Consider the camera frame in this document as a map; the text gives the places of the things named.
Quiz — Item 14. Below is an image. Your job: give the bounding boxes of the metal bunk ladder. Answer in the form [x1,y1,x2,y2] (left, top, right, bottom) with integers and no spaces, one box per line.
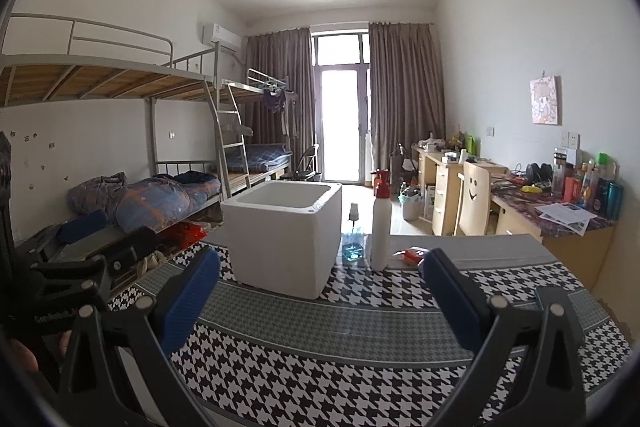
[205,79,251,198]

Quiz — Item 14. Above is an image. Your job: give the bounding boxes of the printed paper sheets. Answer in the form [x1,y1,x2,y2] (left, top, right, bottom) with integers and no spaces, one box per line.
[536,202,598,237]

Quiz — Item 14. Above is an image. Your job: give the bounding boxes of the metal bunk bed with ladder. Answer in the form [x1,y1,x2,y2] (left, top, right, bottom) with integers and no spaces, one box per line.
[0,13,223,248]

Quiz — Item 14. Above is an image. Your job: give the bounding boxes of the white foam box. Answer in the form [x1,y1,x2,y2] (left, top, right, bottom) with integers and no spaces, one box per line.
[220,179,343,300]

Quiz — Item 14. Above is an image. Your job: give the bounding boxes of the blue orange plaid blanket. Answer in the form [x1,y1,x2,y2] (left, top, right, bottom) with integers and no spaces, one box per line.
[67,172,221,233]

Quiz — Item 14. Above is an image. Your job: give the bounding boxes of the glass balcony door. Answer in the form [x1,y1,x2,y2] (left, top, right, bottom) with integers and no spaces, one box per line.
[310,32,373,184]

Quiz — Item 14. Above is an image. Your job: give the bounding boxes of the brown curtain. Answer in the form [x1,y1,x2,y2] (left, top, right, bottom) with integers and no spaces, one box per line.
[243,27,313,180]
[368,22,447,158]

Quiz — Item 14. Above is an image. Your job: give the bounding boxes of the white waste bin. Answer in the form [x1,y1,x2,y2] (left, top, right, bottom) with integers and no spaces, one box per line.
[400,194,425,222]

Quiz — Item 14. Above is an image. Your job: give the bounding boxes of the row of toiletry bottles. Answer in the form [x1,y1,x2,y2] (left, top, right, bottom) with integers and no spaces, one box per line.
[552,148,625,219]

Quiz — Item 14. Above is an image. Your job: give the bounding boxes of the black folding chair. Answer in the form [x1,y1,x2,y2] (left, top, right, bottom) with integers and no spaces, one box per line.
[285,144,321,182]

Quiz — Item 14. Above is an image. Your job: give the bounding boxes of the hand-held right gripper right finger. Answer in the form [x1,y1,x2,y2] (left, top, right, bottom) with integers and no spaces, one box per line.
[421,248,587,427]

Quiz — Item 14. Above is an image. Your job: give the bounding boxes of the person's left hand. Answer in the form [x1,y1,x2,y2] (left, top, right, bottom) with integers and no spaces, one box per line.
[5,329,75,375]

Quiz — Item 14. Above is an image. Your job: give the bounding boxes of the pink cartoon wall poster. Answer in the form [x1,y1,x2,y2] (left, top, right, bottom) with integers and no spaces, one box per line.
[530,76,560,126]

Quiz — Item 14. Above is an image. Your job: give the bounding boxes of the wooden chair with smiley face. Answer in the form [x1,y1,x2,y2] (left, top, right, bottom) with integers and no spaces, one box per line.
[456,162,491,238]

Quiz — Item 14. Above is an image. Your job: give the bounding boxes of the metal bunk bed with clothes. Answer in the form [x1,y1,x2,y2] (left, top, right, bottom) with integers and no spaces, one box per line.
[220,68,297,188]

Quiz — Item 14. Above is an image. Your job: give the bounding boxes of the red tissue packet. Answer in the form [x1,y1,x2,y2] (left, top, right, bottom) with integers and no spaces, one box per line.
[392,247,430,267]

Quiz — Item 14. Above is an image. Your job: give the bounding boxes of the blue folded quilt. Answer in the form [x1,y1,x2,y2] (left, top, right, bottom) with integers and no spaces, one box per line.
[245,143,293,172]

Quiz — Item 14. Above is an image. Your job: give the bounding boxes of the blue liquid spray bottle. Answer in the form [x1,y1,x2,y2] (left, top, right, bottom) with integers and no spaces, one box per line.
[342,203,368,265]

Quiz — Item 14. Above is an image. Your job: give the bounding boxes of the plain wooden desk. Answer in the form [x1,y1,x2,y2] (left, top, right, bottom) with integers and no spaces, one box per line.
[411,144,508,237]

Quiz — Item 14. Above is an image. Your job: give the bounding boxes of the white air conditioner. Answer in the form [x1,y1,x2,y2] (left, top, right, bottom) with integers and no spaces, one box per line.
[201,23,242,52]

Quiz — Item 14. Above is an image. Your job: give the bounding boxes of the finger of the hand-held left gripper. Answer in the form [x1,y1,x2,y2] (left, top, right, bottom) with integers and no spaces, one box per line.
[30,209,110,265]
[30,226,160,308]

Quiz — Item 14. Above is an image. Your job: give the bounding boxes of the beige cloth bundle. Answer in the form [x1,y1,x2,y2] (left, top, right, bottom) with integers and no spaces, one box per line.
[137,252,168,273]

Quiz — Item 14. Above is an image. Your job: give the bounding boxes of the hanging dark clothes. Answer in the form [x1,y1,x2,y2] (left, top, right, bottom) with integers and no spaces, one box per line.
[260,87,296,115]

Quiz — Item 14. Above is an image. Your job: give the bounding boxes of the houndstooth table mat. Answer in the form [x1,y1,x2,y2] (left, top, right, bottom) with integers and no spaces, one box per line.
[107,234,633,427]

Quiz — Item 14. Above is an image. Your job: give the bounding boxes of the wooden desk with patterned top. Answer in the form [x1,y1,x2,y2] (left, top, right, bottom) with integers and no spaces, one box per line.
[490,177,616,293]

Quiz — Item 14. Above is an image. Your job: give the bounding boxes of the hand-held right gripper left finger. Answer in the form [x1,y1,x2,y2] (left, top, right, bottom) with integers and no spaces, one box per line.
[57,248,222,427]

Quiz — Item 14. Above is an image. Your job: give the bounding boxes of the black headphones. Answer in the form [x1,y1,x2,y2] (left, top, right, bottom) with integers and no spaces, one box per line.
[525,163,553,185]

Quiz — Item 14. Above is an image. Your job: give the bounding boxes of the white bottle with red cap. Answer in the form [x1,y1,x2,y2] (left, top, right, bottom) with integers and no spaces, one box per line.
[370,168,392,272]

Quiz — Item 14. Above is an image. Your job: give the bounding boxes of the red plastic bag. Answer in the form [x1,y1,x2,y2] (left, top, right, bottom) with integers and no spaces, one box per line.
[162,223,207,248]

